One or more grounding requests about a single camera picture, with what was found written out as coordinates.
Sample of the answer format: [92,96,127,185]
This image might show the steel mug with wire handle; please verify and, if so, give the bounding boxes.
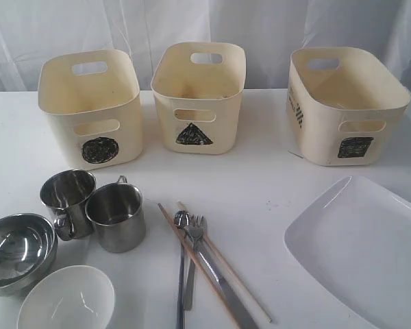
[85,175,146,253]

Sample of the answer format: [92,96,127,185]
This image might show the wooden chopstick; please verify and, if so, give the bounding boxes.
[157,202,241,329]
[177,202,274,324]

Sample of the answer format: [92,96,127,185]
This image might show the steel mug with round handle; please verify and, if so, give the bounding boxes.
[40,169,97,241]

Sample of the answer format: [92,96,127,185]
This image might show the white ceramic bowl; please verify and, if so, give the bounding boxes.
[16,265,116,328]

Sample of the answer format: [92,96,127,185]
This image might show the stainless steel bowl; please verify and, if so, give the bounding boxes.
[0,213,58,297]

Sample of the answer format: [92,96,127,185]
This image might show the small steel fork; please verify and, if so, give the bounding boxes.
[184,215,205,310]

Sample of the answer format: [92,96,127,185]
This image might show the small steel spoon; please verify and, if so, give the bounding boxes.
[173,210,188,329]

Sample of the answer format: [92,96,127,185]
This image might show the cream bin with triangle mark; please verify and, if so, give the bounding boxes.
[151,42,246,155]

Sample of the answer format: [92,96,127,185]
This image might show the cream bin with circle mark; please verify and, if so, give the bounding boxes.
[38,49,143,170]

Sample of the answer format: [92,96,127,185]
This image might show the cream bin with square mark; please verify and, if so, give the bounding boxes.
[286,47,411,166]

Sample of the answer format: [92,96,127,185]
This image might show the steel table knife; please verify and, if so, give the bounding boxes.
[195,236,258,328]

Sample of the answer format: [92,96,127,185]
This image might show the white rectangular plate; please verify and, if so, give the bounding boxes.
[284,176,411,328]

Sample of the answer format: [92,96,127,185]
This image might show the white backdrop curtain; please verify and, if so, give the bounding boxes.
[0,1,411,91]

